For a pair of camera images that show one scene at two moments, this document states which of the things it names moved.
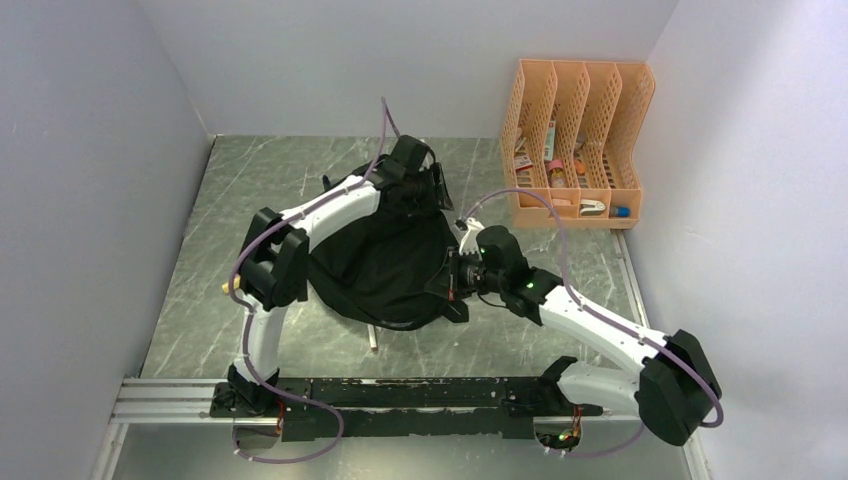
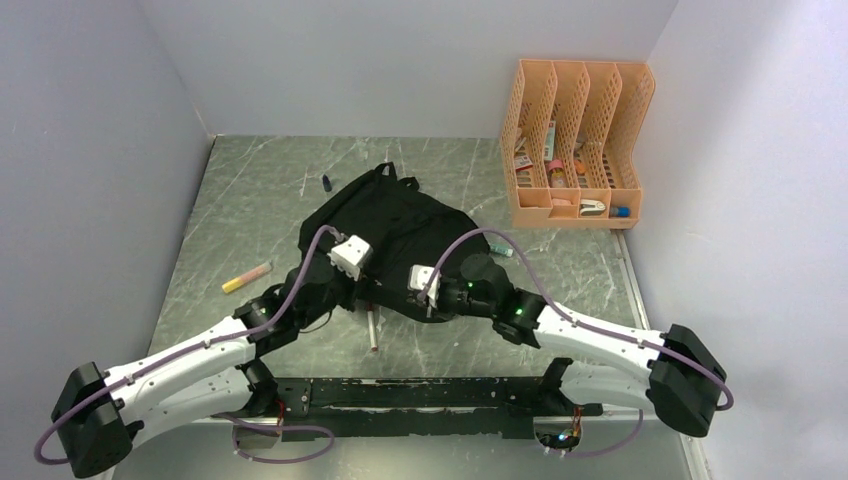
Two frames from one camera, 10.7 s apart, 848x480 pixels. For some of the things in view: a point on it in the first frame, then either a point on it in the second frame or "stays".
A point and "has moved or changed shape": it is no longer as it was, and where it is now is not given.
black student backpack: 375,268 has moved or changed shape
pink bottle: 557,174 stays
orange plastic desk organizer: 570,134 stays
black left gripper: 438,192 → 352,289
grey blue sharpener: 620,211 stays
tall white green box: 550,138 stays
